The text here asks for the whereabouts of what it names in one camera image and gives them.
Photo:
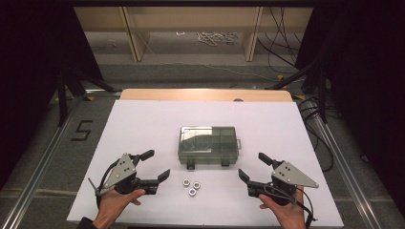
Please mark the person's right hand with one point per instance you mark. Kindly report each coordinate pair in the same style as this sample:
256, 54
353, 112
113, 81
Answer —
289, 213

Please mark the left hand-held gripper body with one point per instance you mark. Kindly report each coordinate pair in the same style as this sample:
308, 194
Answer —
122, 170

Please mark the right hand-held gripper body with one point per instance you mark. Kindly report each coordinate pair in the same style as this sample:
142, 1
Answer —
288, 176

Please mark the black metal stand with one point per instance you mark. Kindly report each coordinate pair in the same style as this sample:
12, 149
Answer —
62, 95
322, 95

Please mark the black curtain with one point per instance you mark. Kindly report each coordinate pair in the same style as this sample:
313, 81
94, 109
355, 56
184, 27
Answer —
366, 63
28, 63

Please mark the white paper sheet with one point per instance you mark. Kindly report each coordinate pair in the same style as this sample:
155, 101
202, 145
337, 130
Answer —
143, 127

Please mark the clear plastic compartment box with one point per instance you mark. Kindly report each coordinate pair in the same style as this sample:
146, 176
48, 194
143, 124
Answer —
208, 146

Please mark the aluminium floor rail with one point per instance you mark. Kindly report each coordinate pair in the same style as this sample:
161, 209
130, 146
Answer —
347, 171
38, 171

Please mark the person's left hand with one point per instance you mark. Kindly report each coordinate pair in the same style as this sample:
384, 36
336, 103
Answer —
114, 203

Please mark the silver hex nut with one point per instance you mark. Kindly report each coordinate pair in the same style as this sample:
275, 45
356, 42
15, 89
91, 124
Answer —
196, 185
186, 182
192, 191

